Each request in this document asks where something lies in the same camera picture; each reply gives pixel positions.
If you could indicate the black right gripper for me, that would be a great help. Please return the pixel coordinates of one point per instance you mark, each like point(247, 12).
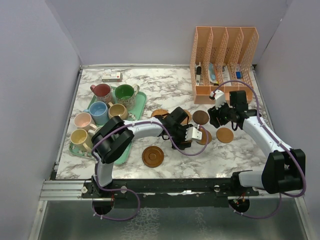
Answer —
point(214, 120)

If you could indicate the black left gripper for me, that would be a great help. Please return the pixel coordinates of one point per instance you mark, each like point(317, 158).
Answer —
point(182, 146)

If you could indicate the dark walnut coaster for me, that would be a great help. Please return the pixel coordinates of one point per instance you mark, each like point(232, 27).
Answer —
point(200, 117)

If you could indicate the light brown wooden coaster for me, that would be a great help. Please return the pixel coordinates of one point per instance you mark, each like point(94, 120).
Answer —
point(224, 135)

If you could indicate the woven rattan coaster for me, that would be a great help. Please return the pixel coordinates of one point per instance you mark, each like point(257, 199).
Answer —
point(159, 113)
point(188, 118)

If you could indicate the brown ringed wooden coaster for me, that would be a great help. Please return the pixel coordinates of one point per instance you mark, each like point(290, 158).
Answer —
point(153, 156)

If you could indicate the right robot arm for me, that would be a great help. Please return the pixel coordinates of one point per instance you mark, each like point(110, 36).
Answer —
point(284, 169)

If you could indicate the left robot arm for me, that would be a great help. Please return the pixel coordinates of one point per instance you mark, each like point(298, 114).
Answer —
point(116, 135)

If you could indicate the white printed packet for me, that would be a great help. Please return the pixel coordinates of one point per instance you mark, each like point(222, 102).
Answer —
point(225, 74)

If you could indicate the white blue packet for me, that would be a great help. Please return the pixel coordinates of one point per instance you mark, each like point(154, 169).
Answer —
point(211, 75)

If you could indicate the black grey marker pen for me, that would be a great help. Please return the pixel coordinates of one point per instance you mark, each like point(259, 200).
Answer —
point(198, 71)

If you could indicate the peach plastic file organizer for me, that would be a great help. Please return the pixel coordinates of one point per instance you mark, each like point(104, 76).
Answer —
point(220, 45)

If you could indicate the green floral mug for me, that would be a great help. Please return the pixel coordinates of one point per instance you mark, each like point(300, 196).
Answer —
point(126, 94)

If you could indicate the tan mug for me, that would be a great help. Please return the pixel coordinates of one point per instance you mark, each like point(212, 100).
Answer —
point(117, 110)

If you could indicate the green serving tray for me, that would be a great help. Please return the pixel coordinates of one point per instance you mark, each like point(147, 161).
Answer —
point(133, 115)

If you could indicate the white cream mug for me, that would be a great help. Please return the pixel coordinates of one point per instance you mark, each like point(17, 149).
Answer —
point(98, 129)

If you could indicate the blue mug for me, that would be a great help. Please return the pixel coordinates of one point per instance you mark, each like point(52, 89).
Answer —
point(99, 112)

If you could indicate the red floral mug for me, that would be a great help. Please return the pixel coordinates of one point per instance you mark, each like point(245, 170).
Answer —
point(102, 92)

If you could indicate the small white red box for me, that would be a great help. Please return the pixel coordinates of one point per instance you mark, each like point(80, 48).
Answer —
point(111, 77)

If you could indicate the pink mug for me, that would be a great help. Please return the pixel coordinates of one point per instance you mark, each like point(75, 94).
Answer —
point(84, 121)

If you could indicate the yellow mug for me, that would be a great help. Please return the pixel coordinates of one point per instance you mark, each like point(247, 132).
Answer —
point(82, 140)

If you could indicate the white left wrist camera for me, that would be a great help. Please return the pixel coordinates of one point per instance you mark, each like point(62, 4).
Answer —
point(192, 133)

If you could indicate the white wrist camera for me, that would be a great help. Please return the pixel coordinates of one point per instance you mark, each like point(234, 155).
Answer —
point(219, 97)
point(192, 133)

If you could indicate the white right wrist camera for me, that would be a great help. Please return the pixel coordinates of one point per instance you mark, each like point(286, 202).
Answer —
point(219, 97)

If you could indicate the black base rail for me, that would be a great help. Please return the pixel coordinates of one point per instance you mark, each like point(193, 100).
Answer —
point(166, 193)

